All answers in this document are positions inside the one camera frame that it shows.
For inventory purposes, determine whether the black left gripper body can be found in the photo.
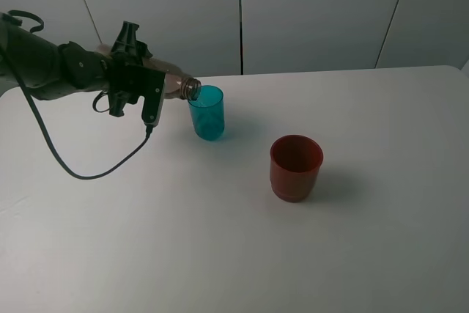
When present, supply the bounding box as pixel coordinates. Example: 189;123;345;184
101;43;151;103

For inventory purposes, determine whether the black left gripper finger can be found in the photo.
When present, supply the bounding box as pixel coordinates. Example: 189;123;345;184
111;21;139;53
108;92;128;117

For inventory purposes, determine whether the clear plastic water bottle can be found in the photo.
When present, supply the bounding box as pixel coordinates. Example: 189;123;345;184
94;43;203;102

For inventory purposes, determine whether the teal translucent plastic cup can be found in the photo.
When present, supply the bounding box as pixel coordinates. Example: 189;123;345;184
188;85;225;141

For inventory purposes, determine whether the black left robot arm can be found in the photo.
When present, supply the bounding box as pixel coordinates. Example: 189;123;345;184
1;10;152;117

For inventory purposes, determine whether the red plastic cup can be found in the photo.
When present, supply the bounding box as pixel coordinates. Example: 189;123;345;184
270;135;324;203

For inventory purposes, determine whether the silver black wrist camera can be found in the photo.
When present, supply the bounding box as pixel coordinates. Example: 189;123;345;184
127;67;165;127

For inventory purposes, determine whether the thick black camera cable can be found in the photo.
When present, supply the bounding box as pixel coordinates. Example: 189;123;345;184
0;47;153;180

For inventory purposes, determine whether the thin black wire loop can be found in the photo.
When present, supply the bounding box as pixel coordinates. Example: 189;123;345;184
1;10;45;34

